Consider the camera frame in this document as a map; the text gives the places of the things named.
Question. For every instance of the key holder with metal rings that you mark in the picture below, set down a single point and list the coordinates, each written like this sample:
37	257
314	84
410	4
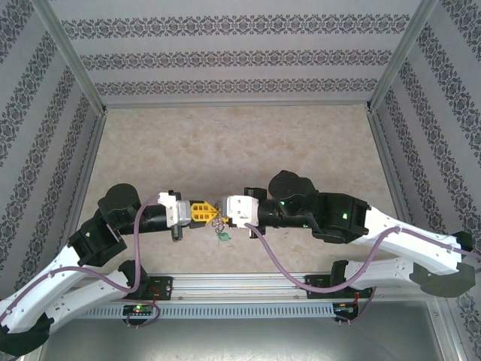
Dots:
219	225

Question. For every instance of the green key tag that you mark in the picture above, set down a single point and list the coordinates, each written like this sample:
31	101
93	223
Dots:
224	236

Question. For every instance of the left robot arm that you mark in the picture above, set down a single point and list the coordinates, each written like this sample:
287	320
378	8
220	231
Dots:
94	289

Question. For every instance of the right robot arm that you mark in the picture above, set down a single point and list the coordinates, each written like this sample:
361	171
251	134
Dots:
413	255

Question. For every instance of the left circuit board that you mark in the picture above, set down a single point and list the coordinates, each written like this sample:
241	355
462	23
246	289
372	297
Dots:
139	310

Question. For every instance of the circuit board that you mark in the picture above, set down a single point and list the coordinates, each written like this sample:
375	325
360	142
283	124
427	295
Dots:
345	308
139	310

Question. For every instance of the metal sheet panel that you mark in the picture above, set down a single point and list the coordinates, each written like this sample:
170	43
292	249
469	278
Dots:
240	338

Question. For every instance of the right circuit board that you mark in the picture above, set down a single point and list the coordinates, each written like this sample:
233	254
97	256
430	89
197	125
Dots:
345	308

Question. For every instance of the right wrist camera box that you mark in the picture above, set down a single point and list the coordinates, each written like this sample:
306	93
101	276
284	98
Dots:
244	210

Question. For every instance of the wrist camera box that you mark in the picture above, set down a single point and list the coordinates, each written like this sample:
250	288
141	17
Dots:
244	210
171	214

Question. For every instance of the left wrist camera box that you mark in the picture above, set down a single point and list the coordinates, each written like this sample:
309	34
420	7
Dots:
171	214

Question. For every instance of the aluminium table side rail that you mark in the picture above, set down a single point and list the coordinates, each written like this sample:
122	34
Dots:
385	158
91	158

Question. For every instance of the aluminium mounting rail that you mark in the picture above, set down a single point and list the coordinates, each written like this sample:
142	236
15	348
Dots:
240	286

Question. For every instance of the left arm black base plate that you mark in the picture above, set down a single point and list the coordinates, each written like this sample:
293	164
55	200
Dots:
165	287

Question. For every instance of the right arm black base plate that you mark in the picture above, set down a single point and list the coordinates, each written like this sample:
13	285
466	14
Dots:
315	280

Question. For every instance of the aluminium frame cross beam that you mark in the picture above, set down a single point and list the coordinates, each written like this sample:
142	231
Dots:
236	104

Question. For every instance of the aluminium frame post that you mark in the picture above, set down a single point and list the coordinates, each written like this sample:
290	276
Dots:
399	56
71	56
37	357
452	338

